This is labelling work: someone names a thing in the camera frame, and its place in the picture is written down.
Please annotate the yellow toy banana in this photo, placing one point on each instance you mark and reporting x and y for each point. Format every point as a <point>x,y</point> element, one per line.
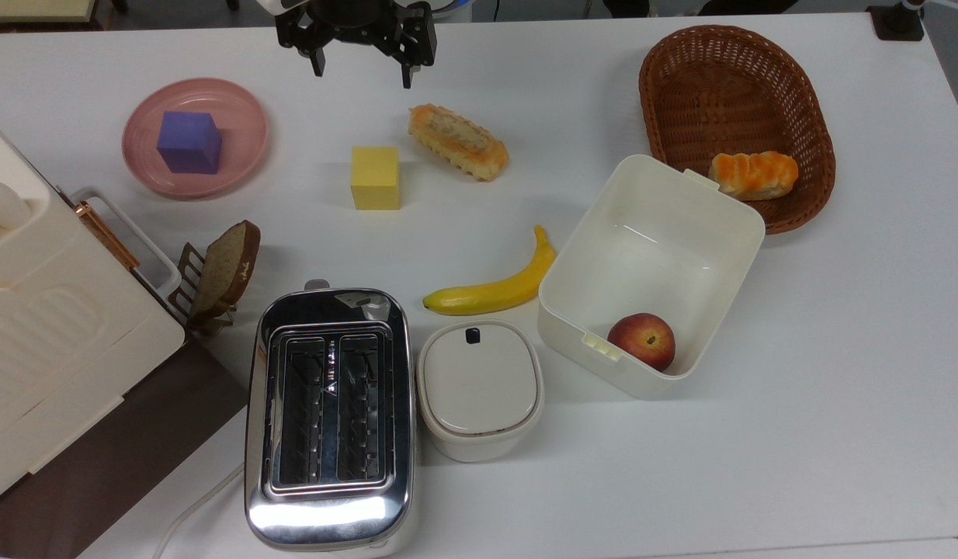
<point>494,293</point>

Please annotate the chrome and cream toaster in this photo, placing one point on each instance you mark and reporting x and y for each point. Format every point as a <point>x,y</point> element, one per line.
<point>331,512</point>

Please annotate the brown toast rack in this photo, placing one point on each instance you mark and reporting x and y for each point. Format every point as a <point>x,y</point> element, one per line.
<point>185,273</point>

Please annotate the brown toast slice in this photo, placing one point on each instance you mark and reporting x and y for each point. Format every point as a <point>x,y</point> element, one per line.
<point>224,268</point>

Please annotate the yellow cube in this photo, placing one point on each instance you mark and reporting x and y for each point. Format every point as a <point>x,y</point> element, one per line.
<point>375,177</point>

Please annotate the red apple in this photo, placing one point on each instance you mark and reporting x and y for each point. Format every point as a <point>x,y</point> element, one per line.
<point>642,341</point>

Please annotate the white plastic box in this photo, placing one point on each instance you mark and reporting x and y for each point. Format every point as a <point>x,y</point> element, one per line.
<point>651,233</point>

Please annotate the pink plate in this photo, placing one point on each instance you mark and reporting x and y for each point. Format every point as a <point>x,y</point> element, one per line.
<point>240,116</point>

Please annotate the purple cube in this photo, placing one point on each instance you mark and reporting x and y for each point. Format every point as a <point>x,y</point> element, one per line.
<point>189,141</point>

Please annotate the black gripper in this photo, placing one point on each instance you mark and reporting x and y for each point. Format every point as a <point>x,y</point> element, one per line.
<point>355,22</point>

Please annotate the small white lidded bin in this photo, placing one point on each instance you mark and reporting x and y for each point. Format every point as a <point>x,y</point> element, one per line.
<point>479,384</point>

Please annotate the brown wicker basket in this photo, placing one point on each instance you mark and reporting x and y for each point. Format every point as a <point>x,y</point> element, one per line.
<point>720,93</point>

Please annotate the black table clamp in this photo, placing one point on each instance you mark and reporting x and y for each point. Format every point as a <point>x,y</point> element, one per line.
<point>897,22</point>

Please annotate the orange striped toy bread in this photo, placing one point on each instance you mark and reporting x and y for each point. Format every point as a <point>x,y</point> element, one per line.
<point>754,175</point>

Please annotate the orange crinkled toy pastry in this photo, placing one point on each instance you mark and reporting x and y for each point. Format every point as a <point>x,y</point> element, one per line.
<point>457,143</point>

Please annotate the cream toy oven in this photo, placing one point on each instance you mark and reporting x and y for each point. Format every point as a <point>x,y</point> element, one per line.
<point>52,341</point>

